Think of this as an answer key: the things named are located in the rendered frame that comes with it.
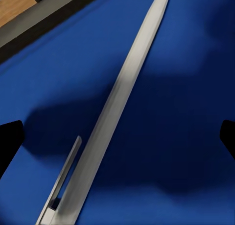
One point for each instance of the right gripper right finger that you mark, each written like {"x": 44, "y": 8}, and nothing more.
{"x": 227, "y": 136}

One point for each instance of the folder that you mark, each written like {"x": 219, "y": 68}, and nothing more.
{"x": 165, "y": 163}

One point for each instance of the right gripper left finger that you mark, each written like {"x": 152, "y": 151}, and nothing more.
{"x": 12, "y": 136}

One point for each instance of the swivel chair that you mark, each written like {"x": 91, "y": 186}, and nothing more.
{"x": 29, "y": 18}

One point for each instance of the pen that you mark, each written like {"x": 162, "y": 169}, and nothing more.
{"x": 85, "y": 171}

